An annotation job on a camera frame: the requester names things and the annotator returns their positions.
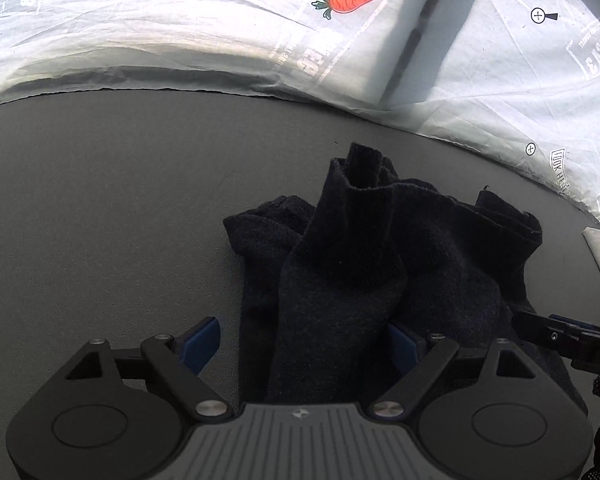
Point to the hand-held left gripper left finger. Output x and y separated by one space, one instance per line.
202 346

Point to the grey window pillar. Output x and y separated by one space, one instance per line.
430 35

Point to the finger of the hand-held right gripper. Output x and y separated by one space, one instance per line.
540 331

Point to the white printed plastic sheet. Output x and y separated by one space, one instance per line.
520 75
180 35

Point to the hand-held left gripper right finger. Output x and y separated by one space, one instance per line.
404 349

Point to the navy knit sweater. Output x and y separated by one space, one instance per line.
360 280

